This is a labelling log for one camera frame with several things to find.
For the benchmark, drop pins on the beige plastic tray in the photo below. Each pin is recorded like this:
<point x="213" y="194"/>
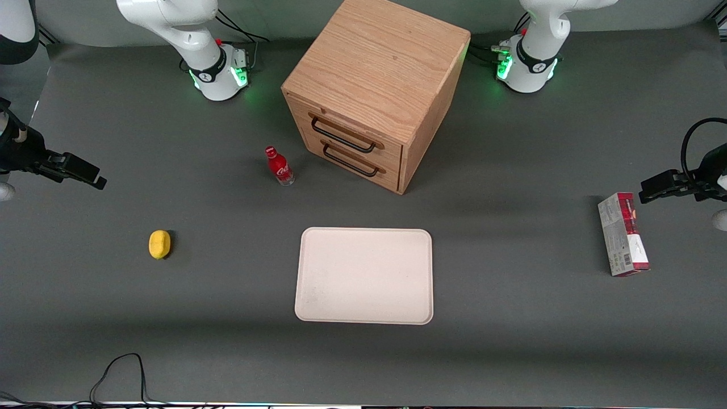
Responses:
<point x="364" y="276"/>

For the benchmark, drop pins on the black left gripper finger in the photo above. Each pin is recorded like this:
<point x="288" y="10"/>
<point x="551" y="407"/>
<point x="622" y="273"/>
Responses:
<point x="686" y="183"/>
<point x="656" y="187"/>

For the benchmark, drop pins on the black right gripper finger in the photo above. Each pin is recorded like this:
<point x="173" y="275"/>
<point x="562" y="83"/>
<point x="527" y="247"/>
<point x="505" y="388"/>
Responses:
<point x="54" y="165"/>
<point x="85" y="170"/>

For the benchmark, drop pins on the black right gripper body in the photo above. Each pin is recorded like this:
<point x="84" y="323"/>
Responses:
<point x="20" y="152"/>

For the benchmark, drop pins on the grey and red carton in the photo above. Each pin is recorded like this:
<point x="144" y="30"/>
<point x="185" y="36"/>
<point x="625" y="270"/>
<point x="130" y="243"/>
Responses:
<point x="622" y="236"/>

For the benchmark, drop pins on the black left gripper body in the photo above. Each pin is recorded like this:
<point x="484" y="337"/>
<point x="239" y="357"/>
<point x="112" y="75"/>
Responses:
<point x="711" y="170"/>

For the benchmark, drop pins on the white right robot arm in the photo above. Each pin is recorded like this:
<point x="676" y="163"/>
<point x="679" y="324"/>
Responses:
<point x="170" y="23"/>

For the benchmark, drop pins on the yellow lemon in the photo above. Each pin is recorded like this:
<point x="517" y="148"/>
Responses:
<point x="159" y="244"/>

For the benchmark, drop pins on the red coke bottle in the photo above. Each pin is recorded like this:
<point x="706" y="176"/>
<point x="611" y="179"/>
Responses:
<point x="279" y="166"/>

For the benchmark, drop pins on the wooden drawer cabinet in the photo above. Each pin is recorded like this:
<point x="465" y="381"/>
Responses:
<point x="380" y="68"/>

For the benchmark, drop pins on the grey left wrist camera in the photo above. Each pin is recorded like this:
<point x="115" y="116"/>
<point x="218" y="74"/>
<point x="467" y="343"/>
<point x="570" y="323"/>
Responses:
<point x="721" y="219"/>

